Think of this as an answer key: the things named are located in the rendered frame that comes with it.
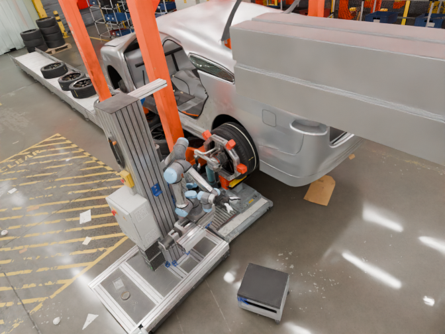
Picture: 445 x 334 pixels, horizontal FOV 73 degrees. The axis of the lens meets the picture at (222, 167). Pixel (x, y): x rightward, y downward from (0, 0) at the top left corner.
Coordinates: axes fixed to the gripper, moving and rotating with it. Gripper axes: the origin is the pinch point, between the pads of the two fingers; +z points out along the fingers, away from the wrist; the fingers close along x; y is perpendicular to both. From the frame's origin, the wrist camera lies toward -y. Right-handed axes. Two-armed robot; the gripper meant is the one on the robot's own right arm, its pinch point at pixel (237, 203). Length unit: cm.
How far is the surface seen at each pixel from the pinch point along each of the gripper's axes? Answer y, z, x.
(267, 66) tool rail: -138, 70, 126
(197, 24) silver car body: -104, -132, -172
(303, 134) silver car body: -28, 28, -79
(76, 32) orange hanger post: -100, -300, -132
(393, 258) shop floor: 110, 126, -106
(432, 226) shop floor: 102, 160, -164
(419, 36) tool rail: -142, 86, 127
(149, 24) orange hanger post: -118, -117, -68
